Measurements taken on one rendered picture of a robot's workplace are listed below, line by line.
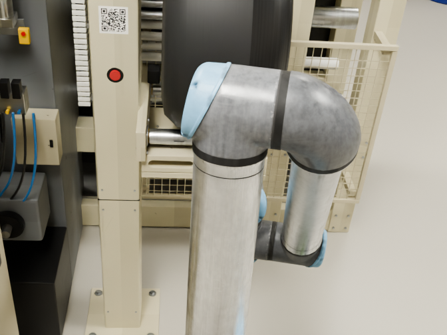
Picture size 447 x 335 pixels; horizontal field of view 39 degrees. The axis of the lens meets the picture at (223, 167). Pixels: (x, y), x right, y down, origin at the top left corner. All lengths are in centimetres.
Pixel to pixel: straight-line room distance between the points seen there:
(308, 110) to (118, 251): 139
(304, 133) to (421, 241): 219
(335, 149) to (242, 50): 64
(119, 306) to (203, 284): 132
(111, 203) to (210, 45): 73
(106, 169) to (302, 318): 103
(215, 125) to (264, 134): 7
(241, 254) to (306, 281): 168
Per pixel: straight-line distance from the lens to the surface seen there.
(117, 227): 209
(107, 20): 171
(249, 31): 150
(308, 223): 120
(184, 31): 150
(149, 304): 252
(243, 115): 88
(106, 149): 191
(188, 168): 181
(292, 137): 89
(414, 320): 268
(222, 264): 102
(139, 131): 173
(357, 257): 285
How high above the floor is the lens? 189
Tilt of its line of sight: 36 degrees down
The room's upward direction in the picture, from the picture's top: 5 degrees clockwise
